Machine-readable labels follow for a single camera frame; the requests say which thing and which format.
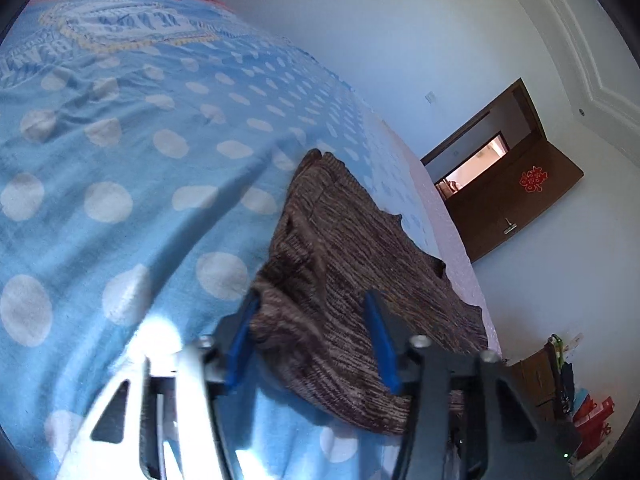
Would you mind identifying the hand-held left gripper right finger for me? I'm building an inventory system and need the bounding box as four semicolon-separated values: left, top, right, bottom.
362;289;571;480

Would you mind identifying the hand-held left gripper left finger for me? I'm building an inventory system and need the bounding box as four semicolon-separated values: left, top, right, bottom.
57;291;262;480

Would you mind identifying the brown knitted sweater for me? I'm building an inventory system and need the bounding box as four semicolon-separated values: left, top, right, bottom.
247;148;490;437

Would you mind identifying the brown wooden cabinet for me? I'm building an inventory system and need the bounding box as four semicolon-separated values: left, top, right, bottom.
510;349;563;423

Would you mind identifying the dark hanging bag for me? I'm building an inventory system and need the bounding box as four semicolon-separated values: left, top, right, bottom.
547;334;577;418

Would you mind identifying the brown wooden door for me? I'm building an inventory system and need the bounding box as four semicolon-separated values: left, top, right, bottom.
444;137;585;264

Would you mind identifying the red paper door decoration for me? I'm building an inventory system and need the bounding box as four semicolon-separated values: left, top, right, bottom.
519;165;549;195

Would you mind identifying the red gift bag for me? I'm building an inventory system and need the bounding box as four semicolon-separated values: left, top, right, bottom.
571;396;617;458

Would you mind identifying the blue pink dotted bed sheet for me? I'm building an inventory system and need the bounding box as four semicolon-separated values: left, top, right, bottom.
0;0;502;480

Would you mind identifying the dark wooden door frame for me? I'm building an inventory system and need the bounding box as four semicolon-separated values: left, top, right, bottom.
420;78;551;201

